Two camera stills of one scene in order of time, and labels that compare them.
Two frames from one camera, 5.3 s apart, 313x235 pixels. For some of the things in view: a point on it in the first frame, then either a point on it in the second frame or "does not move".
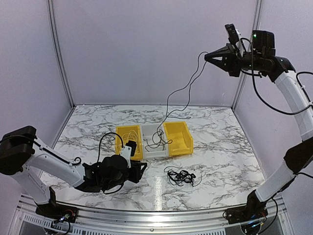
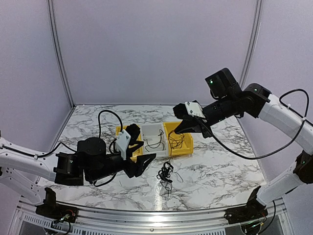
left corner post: (52, 19) does not move
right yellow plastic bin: (180, 141) does not move
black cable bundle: (182, 177) -> (164, 174)
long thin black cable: (167, 116) -> (169, 139)
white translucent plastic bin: (154, 141) does not move
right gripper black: (232, 61) -> (192, 126)
